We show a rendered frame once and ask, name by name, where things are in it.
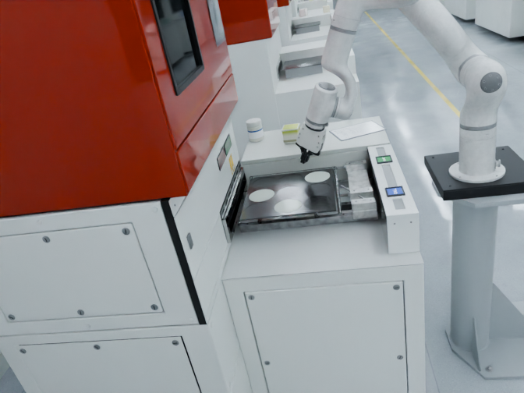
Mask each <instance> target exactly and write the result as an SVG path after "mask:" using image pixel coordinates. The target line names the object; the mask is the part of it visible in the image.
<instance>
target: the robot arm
mask: <svg viewBox="0 0 524 393"><path fill-rule="evenodd" d="M393 8H398V9H399V10H400V11H401V12H402V13H403V14H404V15H405V17H406V18H407V19H408V20H409V21H410V22H411V23H412V24H413V25H414V26H415V27H416V28H417V29H418V30H419V32H420V33H421V34H422V35H423V36H424V37H425V38H426V39H427V40H428V41H429V42H430V44H431V45H432V46H433V47H434V48H435V49H436V51H437V52H438V53H439V54H440V56H441V57H442V58H443V59H444V61H445V63H446V64H447V66H448V68H449V69H450V70H451V72H452V73H453V75H454V76H455V78H456V79H457V81H458V82H459V83H460V84H461V85H463V86H464V88H465V89H466V101H465V104H464V105H463V107H462V109H461V111H460V117H459V162H457V163H455V164H453V165H452V166H451V167H450V168H449V175H450V176H451V177H452V178H453V179H456V180H458V181H462V182H470V183H485V182H493V181H495V180H498V179H500V178H502V177H503V176H504V175H505V167H504V166H503V165H501V160H499V161H496V159H495V152H496V136H497V110H498V108H499V106H500V104H501V102H502V100H503V98H504V96H505V93H506V90H507V85H508V78H507V74H506V71H505V68H504V67H503V66H502V65H501V64H500V63H499V62H497V61H495V60H493V59H492V58H490V57H488V56H487V55H485V54H484V53H483V52H482V51H481V50H480V49H479V48H478V47H477V46H476V45H475V44H474V43H473V42H472V40H471V39H470V38H469V36H468V35H467V34H466V32H465V31H464V30H463V29H462V27H461V26H460V25H459V23H458V22H457V21H456V20H455V18H454V17H453V16H452V14H451V13H450V12H449V11H448V10H447V9H446V8H445V7H444V6H443V5H442V4H441V3H440V2H439V1H438V0H337V3H336V6H335V11H334V15H333V18H332V21H331V25H330V29H329V32H328V36H327V40H326V44H325V47H324V53H323V55H322V59H321V65H322V67H323V68H324V69H326V70H327V71H329V72H331V73H333V74H335V75H336V76H337V77H339V78H340V79H341V80H342V81H343V83H344V84H345V96H344V97H337V94H338V88H337V87H336V86H335V85H333V84H332V83H328V82H318V83H316V84H315V87H314V90H313V95H312V97H311V101H310V105H309V108H308V111H307V114H306V118H305V122H304V123H303V125H302V127H301V129H300V131H299V134H298V136H297V139H296V145H297V146H298V147H299V148H300V150H301V154H302V155H301V158H300V159H301V163H303V164H305V163H306V162H308V160H309V158H310V155H313V154H314V155H317V156H319V155H320V150H322V148H323V146H324V141H325V137H326V132H327V129H326V128H325V127H328V125H329V123H328V120H329V118H336V119H341V120H347V119H349V118H350V116H351V115H352V112H353V109H354V106H355V103H356V99H357V93H358V89H357V85H356V81H355V78H354V76H353V75H352V73H351V71H350V70H349V67H348V58H349V54H350V51H351V49H352V44H353V41H354V39H355V36H356V31H357V29H358V26H359V21H360V19H361V16H362V14H363V12H364V11H366V10H369V9H393ZM307 150H308V152H307Z"/></svg>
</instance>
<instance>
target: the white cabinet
mask: <svg viewBox="0 0 524 393"><path fill-rule="evenodd" d="M222 283H223V286H224V289H225V294H226V297H227V300H228V305H229V309H230V311H231V315H232V319H233V323H234V326H235V331H236V334H237V337H238V340H239V345H240V348H241V351H242V355H243V359H244V363H245V366H246V371H247V374H248V377H249V380H250V385H251V388H252V392H253V393H426V371H425V322H424V272H423V264H420V265H409V266H399V267H380V268H370V269H359V270H349V271H330V272H320V273H309V274H291V275H280V276H270V277H259V278H240V279H230V280H222Z"/></svg>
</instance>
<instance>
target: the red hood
mask: <svg viewBox="0 0 524 393"><path fill-rule="evenodd" d="M237 102H238V95H237V91H236V87H235V80H234V76H233V73H232V65H231V61H230V57H229V53H228V46H227V42H226V38H225V31H224V27H223V22H222V19H221V12H220V8H219V4H218V0H0V217H5V216H12V215H18V214H32V213H39V212H45V211H59V210H66V209H73V208H80V207H93V206H100V205H107V204H120V203H127V202H134V201H141V200H154V199H161V198H169V197H171V198H172V197H185V196H188V194H189V192H190V190H191V188H192V187H193V184H194V183H195V181H196V179H197V176H198V175H199V174H200V171H201V169H202V167H203V166H204V164H205V162H206V160H207V158H208V156H209V154H210V152H211V151H212V149H213V147H214V145H215V143H216V141H217V140H218V137H219V136H220V134H221V131H222V130H223V128H224V127H225V124H226V122H227V121H228V118H229V116H230V115H231V113H232V111H233V109H234V107H235V105H236V104H237Z"/></svg>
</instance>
